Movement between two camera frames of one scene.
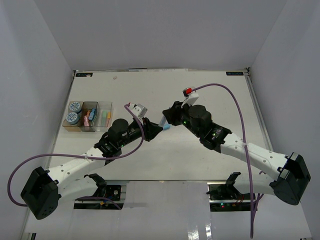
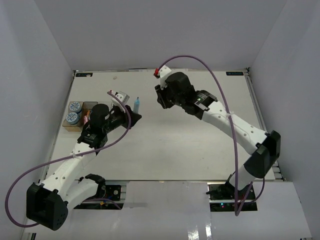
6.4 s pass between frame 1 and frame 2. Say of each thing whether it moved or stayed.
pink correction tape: stayed
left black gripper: moved
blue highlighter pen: moved
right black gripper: moved
